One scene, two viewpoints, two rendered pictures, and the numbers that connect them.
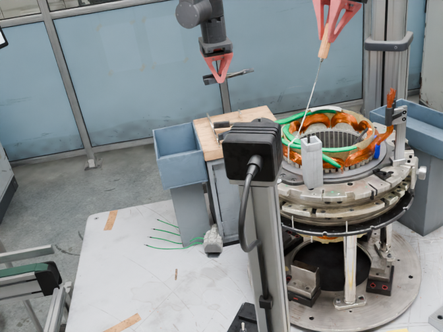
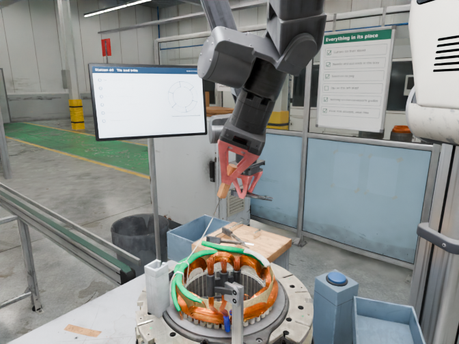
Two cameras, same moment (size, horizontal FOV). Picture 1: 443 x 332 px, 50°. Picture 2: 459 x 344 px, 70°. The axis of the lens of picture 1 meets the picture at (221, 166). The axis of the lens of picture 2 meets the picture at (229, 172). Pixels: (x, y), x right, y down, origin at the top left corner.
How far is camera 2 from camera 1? 0.74 m
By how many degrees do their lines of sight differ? 42
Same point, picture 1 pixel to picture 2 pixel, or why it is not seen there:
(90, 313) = (91, 311)
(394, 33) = (449, 228)
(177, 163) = (177, 242)
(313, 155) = (149, 279)
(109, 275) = (130, 297)
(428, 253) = not seen: outside the picture
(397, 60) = (444, 262)
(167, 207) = not seen: hidden behind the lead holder
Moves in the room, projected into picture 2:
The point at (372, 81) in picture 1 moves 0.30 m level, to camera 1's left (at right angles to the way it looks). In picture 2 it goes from (417, 272) to (300, 233)
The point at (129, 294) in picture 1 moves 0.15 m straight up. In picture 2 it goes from (117, 317) to (113, 274)
